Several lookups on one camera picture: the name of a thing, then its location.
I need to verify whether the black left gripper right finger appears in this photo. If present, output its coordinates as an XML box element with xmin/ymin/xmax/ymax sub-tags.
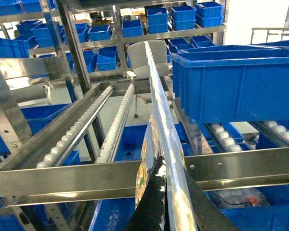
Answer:
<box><xmin>182</xmin><ymin>168</ymin><xmax>239</xmax><ymax>231</ymax></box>

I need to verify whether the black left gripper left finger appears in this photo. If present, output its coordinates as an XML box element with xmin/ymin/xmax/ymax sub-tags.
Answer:
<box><xmin>124</xmin><ymin>156</ymin><xmax>170</xmax><ymax>231</ymax></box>

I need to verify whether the flower gift bag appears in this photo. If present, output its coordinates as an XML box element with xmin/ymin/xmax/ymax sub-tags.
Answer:
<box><xmin>135</xmin><ymin>41</ymin><xmax>197</xmax><ymax>231</ymax></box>

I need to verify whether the steel roller conveyor rack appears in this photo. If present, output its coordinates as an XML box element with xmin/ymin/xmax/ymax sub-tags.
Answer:
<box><xmin>0</xmin><ymin>0</ymin><xmax>289</xmax><ymax>231</ymax></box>

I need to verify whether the blue crate on left conveyor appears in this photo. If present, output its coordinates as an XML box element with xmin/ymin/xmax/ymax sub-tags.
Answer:
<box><xmin>172</xmin><ymin>49</ymin><xmax>289</xmax><ymax>124</ymax></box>

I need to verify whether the grey office chair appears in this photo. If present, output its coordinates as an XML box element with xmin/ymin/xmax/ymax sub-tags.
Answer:
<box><xmin>127</xmin><ymin>40</ymin><xmax>170</xmax><ymax>105</ymax></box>

